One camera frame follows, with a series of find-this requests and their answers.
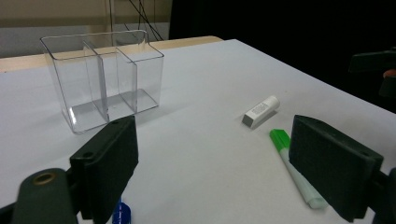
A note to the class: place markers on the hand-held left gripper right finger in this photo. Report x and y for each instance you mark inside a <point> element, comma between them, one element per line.
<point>330,168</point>

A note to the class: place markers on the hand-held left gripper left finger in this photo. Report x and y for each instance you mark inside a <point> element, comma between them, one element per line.
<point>106,168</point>

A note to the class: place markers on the blue pen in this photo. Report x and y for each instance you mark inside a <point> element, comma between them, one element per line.
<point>122,214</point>

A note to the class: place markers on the green highlighter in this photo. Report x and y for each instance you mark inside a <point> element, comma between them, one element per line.
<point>281,140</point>

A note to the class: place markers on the white eraser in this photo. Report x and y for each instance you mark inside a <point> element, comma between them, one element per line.
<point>261,110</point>

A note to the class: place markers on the clear plastic desk organizer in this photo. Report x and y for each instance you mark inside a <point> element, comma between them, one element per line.
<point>93,77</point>

